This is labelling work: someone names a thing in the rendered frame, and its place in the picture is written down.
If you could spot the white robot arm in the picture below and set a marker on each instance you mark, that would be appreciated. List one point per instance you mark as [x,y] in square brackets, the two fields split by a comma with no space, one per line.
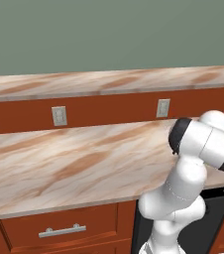
[190,185]

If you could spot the grey wall socket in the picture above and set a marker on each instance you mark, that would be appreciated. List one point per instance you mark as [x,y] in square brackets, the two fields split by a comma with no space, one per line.
[163,108]
[59,115]

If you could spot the brown wooden drawer front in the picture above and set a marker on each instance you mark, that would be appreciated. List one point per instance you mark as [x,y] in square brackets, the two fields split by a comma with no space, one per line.
[64,225]

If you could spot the black dishwasher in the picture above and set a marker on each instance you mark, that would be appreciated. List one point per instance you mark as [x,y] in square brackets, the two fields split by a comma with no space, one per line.
[213,218]

